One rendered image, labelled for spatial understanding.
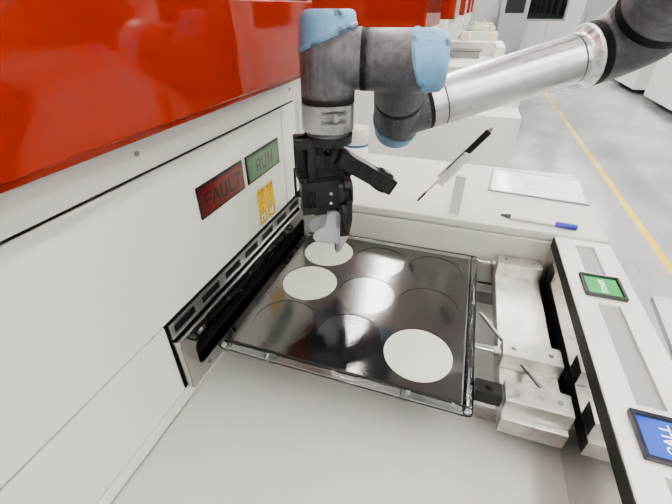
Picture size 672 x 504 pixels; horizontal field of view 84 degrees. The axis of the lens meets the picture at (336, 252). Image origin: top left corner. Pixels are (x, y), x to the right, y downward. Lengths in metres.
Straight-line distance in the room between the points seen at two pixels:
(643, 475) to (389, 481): 0.27
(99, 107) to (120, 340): 0.26
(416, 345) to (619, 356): 0.26
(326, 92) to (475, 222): 0.42
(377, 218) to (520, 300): 0.33
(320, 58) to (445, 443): 0.54
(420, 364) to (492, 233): 0.35
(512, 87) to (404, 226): 0.33
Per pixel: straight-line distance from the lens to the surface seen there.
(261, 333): 0.61
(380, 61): 0.52
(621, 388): 0.56
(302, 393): 0.63
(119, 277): 0.47
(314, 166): 0.57
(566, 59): 0.72
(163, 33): 0.43
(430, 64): 0.52
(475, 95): 0.66
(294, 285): 0.69
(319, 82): 0.53
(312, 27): 0.52
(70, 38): 0.36
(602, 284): 0.72
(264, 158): 0.69
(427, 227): 0.81
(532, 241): 0.83
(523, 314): 0.73
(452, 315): 0.66
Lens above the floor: 1.33
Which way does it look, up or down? 33 degrees down
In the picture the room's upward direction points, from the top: straight up
